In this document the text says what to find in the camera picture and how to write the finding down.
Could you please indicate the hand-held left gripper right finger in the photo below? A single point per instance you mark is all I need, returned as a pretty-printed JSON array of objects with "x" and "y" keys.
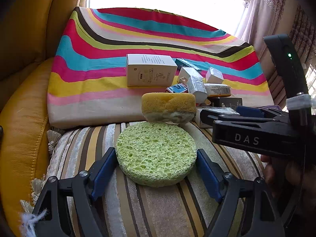
[{"x": 208, "y": 175}]

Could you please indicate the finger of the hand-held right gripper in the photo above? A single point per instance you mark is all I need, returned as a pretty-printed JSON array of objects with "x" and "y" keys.
[
  {"x": 207, "y": 117},
  {"x": 249, "y": 111}
]

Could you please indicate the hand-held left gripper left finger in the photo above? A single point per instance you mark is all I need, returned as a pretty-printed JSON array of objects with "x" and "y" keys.
[{"x": 103, "y": 172}]

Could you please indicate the purple cardboard box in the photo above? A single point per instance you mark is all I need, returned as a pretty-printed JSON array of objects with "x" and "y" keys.
[{"x": 272, "y": 108}]

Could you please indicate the black box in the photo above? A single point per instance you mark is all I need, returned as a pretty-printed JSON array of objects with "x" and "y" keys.
[{"x": 226, "y": 101}]

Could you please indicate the blue and red box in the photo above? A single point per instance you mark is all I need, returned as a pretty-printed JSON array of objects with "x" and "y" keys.
[{"x": 177, "y": 88}]

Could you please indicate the yellow sponge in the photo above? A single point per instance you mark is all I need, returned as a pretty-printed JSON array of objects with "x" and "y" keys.
[{"x": 165, "y": 105}]

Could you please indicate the green round sponge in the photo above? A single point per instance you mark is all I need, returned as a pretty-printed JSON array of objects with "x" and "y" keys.
[{"x": 154, "y": 150}]

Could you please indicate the large white box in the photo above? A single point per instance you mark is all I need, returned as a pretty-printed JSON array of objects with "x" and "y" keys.
[{"x": 148, "y": 71}]

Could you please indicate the person's right hand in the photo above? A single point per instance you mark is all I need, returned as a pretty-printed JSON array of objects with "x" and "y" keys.
[{"x": 284, "y": 175}]

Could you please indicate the small white box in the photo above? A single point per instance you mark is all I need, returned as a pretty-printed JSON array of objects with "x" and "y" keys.
[{"x": 214, "y": 75}]

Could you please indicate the teal box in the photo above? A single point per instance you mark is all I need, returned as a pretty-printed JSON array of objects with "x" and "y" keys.
[{"x": 184, "y": 63}]

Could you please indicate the beige striped velvet cushion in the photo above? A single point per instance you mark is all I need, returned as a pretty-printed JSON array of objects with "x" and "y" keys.
[{"x": 158, "y": 209}]

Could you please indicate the yellow leather sofa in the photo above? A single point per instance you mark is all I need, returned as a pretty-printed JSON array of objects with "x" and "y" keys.
[{"x": 22, "y": 108}]

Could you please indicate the striped colourful cloth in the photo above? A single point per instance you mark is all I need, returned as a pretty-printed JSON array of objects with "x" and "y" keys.
[{"x": 98, "y": 61}]

